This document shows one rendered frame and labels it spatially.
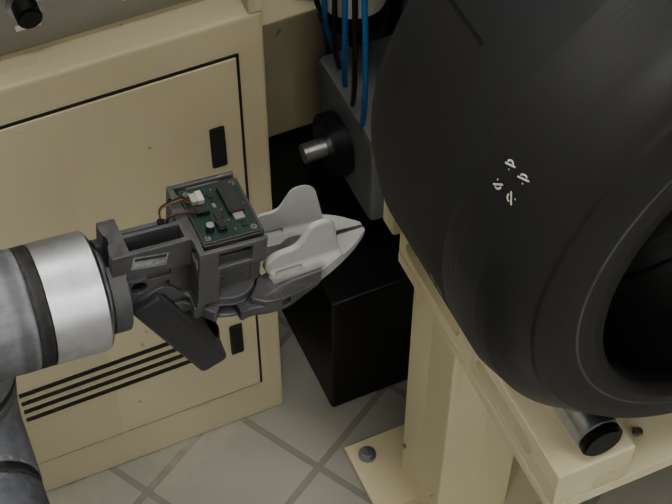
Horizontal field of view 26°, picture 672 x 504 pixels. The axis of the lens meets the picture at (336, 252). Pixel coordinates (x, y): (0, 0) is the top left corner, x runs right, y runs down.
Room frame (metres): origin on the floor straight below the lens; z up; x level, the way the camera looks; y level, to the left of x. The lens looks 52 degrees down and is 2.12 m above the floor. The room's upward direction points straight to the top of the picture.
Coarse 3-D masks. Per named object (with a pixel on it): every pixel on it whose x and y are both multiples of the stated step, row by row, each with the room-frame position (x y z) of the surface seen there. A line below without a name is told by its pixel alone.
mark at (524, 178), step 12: (516, 156) 0.71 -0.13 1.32; (504, 168) 0.71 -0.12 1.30; (516, 168) 0.70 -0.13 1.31; (528, 168) 0.70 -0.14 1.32; (492, 180) 0.71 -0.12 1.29; (504, 180) 0.70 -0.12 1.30; (516, 180) 0.70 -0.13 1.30; (528, 180) 0.69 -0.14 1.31; (492, 192) 0.70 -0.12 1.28; (504, 192) 0.70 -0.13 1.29; (516, 192) 0.69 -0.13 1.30; (504, 204) 0.69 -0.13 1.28; (516, 204) 0.69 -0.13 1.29
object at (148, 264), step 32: (192, 192) 0.69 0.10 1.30; (224, 192) 0.69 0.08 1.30; (96, 224) 0.65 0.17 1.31; (160, 224) 0.66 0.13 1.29; (192, 224) 0.66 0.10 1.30; (224, 224) 0.65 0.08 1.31; (256, 224) 0.66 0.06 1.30; (128, 256) 0.62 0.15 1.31; (160, 256) 0.63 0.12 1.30; (192, 256) 0.64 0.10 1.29; (224, 256) 0.64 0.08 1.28; (256, 256) 0.64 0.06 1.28; (128, 288) 0.61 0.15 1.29; (160, 288) 0.63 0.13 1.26; (192, 288) 0.63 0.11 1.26; (224, 288) 0.64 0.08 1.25; (128, 320) 0.60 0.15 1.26
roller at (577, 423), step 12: (564, 420) 0.74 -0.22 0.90; (576, 420) 0.73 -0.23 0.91; (588, 420) 0.73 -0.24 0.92; (600, 420) 0.72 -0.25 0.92; (612, 420) 0.73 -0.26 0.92; (576, 432) 0.72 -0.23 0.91; (588, 432) 0.71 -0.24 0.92; (600, 432) 0.71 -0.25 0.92; (612, 432) 0.71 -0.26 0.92; (588, 444) 0.71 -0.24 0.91; (600, 444) 0.71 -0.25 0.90; (612, 444) 0.72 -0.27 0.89
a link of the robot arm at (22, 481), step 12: (0, 468) 0.52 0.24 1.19; (12, 468) 0.52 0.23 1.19; (24, 468) 0.53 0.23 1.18; (0, 480) 0.51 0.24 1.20; (12, 480) 0.51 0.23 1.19; (24, 480) 0.51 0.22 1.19; (36, 480) 0.52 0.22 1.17; (0, 492) 0.50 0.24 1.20; (12, 492) 0.50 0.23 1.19; (24, 492) 0.50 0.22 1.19; (36, 492) 0.51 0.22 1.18
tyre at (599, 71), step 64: (512, 0) 0.81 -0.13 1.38; (576, 0) 0.78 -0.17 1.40; (640, 0) 0.76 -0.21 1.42; (384, 64) 0.87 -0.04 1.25; (448, 64) 0.81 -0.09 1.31; (512, 64) 0.77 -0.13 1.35; (576, 64) 0.74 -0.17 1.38; (640, 64) 0.72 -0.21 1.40; (384, 128) 0.83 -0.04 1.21; (448, 128) 0.77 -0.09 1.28; (512, 128) 0.73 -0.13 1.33; (576, 128) 0.70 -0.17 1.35; (640, 128) 0.69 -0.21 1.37; (384, 192) 0.84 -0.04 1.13; (448, 192) 0.74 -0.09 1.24; (576, 192) 0.68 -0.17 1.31; (640, 192) 0.67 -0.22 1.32; (448, 256) 0.72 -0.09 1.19; (512, 256) 0.67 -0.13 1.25; (576, 256) 0.66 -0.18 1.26; (640, 256) 0.93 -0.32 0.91; (512, 320) 0.66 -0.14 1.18; (576, 320) 0.66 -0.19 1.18; (640, 320) 0.85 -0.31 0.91; (512, 384) 0.68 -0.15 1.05; (576, 384) 0.67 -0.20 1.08; (640, 384) 0.69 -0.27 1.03
